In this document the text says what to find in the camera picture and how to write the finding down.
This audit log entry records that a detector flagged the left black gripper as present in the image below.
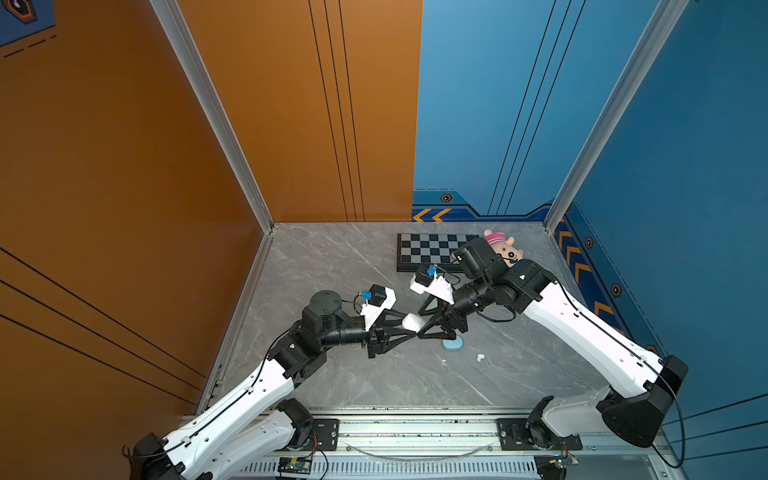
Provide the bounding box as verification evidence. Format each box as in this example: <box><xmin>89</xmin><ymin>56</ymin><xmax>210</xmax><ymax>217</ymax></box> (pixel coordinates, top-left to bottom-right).
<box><xmin>318</xmin><ymin>309</ymin><xmax>415</xmax><ymax>361</ymax></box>

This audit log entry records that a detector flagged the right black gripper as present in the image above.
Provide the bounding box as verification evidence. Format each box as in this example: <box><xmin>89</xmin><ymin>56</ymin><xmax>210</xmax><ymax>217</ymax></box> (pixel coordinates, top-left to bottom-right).
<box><xmin>414</xmin><ymin>276</ymin><xmax>493</xmax><ymax>339</ymax></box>

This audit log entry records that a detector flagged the light blue earbud case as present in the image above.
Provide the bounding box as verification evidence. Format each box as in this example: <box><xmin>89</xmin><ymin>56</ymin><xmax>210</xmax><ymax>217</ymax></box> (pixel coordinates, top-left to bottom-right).
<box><xmin>442</xmin><ymin>336</ymin><xmax>464</xmax><ymax>351</ymax></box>

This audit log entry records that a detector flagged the white earbud case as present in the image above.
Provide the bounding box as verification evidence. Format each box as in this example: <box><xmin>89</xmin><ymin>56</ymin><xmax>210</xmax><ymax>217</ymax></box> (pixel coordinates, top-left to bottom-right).
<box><xmin>401</xmin><ymin>313</ymin><xmax>426</xmax><ymax>333</ymax></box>

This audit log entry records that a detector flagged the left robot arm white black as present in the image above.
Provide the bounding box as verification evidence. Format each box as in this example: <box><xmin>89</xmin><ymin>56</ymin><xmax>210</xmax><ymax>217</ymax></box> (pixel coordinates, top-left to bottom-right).
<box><xmin>124</xmin><ymin>286</ymin><xmax>425</xmax><ymax>479</ymax></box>

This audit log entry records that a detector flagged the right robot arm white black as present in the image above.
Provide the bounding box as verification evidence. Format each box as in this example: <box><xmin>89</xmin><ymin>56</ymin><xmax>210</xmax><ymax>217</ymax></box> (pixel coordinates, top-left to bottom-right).
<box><xmin>410</xmin><ymin>238</ymin><xmax>688</xmax><ymax>449</ymax></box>

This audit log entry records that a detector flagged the black white chessboard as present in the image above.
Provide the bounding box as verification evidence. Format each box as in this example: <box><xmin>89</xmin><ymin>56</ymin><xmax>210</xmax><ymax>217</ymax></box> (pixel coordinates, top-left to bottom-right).
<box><xmin>396</xmin><ymin>233</ymin><xmax>478</xmax><ymax>273</ymax></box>

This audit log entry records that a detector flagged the pink plush doll head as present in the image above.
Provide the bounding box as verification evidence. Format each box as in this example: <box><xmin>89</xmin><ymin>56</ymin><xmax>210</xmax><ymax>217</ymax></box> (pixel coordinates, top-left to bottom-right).
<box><xmin>483</xmin><ymin>229</ymin><xmax>524</xmax><ymax>266</ymax></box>

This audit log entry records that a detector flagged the green circuit board left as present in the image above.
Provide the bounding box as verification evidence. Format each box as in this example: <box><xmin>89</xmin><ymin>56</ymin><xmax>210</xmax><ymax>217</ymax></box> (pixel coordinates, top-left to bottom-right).
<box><xmin>276</xmin><ymin>457</ymin><xmax>313</xmax><ymax>477</ymax></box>

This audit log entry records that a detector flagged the circuit board right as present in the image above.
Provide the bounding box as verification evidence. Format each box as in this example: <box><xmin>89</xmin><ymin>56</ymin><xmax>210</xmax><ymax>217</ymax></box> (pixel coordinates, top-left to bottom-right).
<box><xmin>549</xmin><ymin>453</ymin><xmax>580</xmax><ymax>470</ymax></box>

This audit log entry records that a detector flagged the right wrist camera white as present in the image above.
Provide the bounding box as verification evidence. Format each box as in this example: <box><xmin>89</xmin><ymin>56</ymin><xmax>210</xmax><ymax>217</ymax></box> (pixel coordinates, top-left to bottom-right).
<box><xmin>410</xmin><ymin>265</ymin><xmax>455</xmax><ymax>305</ymax></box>

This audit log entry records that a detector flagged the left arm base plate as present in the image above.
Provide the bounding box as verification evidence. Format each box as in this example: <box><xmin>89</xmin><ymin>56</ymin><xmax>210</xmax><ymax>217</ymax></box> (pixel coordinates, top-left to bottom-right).
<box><xmin>286</xmin><ymin>418</ymin><xmax>340</xmax><ymax>452</ymax></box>

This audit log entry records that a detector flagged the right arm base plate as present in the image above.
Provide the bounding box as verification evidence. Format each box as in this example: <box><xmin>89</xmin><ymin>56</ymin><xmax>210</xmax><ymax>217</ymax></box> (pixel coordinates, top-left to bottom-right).
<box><xmin>495</xmin><ymin>418</ymin><xmax>583</xmax><ymax>451</ymax></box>

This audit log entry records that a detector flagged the left aluminium corner post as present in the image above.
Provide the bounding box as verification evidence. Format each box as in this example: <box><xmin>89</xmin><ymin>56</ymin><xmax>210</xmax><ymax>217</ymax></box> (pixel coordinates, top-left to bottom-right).
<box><xmin>149</xmin><ymin>0</ymin><xmax>274</xmax><ymax>235</ymax></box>

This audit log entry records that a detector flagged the aluminium corner post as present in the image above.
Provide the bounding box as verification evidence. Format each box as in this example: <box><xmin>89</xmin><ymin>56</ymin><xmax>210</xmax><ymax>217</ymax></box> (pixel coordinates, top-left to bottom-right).
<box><xmin>543</xmin><ymin>0</ymin><xmax>689</xmax><ymax>234</ymax></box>
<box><xmin>149</xmin><ymin>0</ymin><xmax>274</xmax><ymax>235</ymax></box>

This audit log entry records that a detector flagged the right aluminium corner post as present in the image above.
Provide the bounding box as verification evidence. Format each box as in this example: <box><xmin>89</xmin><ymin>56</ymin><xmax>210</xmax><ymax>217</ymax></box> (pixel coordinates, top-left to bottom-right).
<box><xmin>543</xmin><ymin>0</ymin><xmax>689</xmax><ymax>234</ymax></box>

